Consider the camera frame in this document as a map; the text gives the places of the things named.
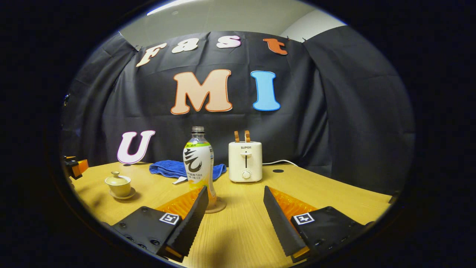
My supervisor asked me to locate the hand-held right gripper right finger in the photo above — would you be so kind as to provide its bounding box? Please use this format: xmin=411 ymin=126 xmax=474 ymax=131
xmin=263 ymin=185 xmax=367 ymax=263

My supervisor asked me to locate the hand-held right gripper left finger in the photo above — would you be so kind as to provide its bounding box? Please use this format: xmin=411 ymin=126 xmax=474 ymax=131
xmin=112 ymin=186 xmax=209 ymax=263

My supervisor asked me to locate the round beige coaster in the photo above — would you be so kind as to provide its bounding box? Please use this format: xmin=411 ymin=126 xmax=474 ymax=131
xmin=205 ymin=197 xmax=226 ymax=214

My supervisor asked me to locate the cream teacup lid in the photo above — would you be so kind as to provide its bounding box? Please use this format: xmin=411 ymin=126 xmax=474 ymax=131
xmin=107 ymin=171 xmax=129 ymax=184

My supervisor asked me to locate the cream ceramic teacup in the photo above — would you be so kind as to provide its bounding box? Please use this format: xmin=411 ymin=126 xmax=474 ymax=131
xmin=104 ymin=176 xmax=132 ymax=197

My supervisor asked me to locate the clear labelled water bottle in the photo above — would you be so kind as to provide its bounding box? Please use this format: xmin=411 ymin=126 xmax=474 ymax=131
xmin=183 ymin=126 xmax=217 ymax=209

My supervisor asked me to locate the cream ceramic saucer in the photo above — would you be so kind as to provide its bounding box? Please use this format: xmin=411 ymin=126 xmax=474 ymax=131
xmin=109 ymin=187 xmax=136 ymax=200

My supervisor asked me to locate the blue folded towel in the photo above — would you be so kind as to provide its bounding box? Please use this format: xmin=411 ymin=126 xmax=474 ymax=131
xmin=149 ymin=160 xmax=227 ymax=185

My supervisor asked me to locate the white toaster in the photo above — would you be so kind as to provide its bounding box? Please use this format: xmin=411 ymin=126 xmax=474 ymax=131
xmin=228 ymin=141 xmax=263 ymax=183

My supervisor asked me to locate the black backdrop cloth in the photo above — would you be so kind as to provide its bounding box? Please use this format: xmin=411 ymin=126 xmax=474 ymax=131
xmin=59 ymin=25 xmax=416 ymax=196

